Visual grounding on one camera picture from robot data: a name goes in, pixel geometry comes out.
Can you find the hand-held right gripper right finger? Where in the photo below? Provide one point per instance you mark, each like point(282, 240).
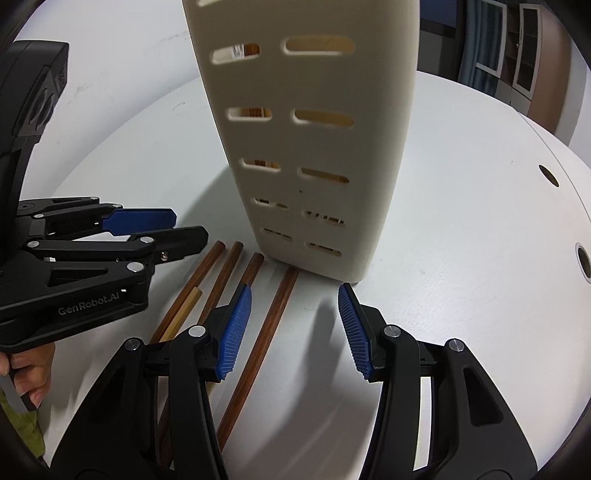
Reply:
point(353, 323)

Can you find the light bamboo chopstick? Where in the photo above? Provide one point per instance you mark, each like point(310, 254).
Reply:
point(184, 314)

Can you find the person's left hand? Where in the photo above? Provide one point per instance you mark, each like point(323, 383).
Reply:
point(39, 374)

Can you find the olive green clothing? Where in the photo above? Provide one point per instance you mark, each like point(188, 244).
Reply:
point(21, 429)

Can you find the grey blue curtain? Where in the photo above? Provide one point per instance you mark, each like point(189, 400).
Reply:
point(473, 46)

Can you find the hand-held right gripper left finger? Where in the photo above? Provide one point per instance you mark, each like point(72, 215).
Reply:
point(235, 323)

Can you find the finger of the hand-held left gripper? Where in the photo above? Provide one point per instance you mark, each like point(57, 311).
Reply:
point(138, 220)
point(180, 242)

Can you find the cream slotted utensil holder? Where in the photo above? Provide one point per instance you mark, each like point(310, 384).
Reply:
point(369, 138)

